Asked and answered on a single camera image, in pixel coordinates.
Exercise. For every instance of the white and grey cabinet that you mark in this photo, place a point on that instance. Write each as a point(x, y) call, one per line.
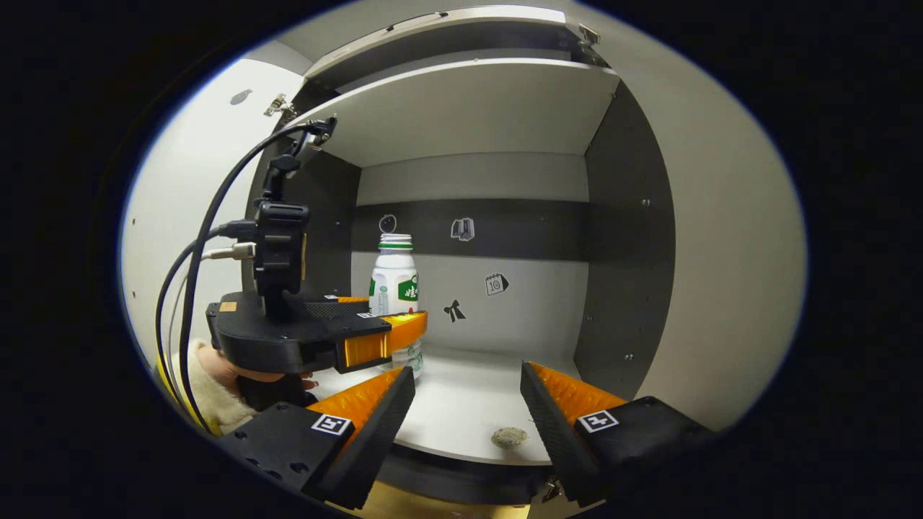
point(469, 176)

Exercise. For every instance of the white bottle with green label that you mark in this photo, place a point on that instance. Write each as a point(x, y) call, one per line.
point(393, 281)

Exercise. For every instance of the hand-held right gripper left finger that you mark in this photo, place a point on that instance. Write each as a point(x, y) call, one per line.
point(375, 440)

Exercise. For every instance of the white cabinet door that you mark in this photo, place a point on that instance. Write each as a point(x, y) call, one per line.
point(180, 180)
point(721, 252)

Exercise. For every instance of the white cabinet shelf board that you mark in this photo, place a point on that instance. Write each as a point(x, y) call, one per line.
point(461, 108)

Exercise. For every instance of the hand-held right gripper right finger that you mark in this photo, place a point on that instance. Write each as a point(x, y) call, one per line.
point(555, 440)

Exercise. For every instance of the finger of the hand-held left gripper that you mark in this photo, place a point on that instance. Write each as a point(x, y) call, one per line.
point(350, 298)
point(382, 339)

